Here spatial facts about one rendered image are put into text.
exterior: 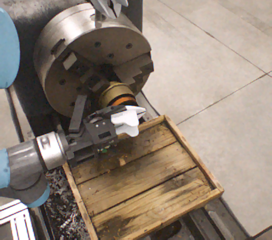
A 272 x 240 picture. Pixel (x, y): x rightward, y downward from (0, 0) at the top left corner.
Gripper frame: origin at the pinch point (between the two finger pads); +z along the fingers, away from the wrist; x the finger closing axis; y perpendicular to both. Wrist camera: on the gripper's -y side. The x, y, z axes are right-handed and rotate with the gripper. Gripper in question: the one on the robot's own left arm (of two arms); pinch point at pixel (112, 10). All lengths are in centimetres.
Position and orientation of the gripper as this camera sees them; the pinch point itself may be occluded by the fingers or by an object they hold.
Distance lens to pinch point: 57.0
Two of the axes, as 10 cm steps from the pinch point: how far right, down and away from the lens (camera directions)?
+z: 3.0, 5.1, 8.1
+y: 4.6, 6.6, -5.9
